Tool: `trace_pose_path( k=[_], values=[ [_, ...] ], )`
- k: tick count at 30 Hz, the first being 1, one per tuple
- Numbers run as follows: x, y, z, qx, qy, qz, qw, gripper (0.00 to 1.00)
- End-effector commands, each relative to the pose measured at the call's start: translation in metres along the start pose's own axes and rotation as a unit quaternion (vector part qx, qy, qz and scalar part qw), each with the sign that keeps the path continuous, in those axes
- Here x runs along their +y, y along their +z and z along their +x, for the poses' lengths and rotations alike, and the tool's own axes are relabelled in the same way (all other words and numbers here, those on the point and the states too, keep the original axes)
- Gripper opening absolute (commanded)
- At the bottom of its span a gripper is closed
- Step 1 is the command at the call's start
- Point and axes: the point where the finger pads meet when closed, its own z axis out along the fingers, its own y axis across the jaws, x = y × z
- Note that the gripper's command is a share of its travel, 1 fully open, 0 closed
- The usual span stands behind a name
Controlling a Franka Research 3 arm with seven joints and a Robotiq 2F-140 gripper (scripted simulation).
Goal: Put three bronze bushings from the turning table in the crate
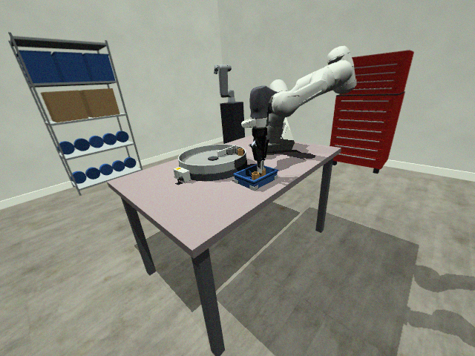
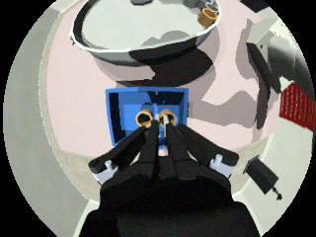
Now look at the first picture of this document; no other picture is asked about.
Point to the blue crate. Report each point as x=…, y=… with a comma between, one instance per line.
x=244, y=177

